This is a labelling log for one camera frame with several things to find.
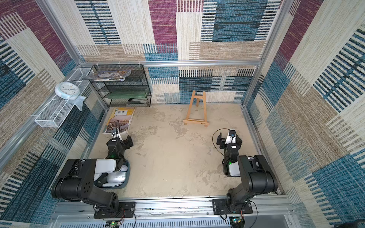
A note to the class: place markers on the black wire mesh shelf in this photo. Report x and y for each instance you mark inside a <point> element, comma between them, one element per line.
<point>117,93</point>

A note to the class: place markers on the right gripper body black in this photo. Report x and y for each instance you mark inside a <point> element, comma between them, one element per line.
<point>222,141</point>

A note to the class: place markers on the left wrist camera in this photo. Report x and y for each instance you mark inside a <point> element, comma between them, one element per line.
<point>115,133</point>

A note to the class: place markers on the white wire wall basket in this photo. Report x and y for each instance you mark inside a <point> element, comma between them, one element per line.
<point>57,109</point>

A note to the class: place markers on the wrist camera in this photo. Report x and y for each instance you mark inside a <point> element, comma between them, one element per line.
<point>115,133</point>
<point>231,137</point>

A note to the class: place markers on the white round clock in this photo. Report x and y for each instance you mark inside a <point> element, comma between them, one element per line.
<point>67,91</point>

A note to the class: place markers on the yellow textbook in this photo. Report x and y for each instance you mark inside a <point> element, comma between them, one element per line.
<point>120,117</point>

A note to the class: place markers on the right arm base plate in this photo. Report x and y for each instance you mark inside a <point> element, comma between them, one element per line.
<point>223,207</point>

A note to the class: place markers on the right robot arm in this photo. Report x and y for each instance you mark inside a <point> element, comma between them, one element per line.
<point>256,176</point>

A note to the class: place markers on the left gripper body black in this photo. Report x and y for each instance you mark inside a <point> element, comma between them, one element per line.
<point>125,142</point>

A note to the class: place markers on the magazine on shelf top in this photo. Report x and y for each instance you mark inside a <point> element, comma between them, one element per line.
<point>116,75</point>

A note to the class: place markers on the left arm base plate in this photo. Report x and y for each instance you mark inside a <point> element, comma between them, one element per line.
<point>124,209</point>

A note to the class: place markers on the white rounded mouse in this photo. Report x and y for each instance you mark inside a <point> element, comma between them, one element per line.
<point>116,178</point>

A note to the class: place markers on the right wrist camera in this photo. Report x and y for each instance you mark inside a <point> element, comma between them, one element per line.
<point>231,137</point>

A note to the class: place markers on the teal storage box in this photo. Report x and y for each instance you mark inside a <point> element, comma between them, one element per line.
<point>106,166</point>

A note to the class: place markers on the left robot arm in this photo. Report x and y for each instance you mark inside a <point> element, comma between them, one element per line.
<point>88,180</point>

